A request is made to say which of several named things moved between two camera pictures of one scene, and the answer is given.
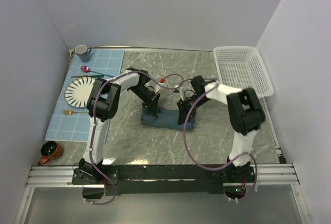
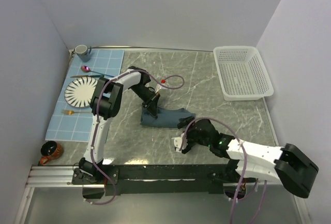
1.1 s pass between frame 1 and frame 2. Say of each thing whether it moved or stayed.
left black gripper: stayed
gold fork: stayed
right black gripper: moved
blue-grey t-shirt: stayed
